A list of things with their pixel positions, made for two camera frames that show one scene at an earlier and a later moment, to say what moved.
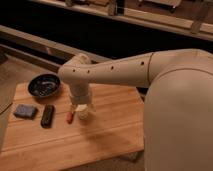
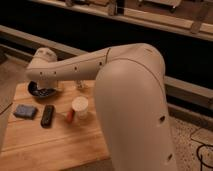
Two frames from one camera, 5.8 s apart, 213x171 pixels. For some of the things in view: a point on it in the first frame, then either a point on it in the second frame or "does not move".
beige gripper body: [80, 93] → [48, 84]
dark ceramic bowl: [44, 84] does not move
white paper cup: [82, 111] does not move
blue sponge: [25, 111] does not move
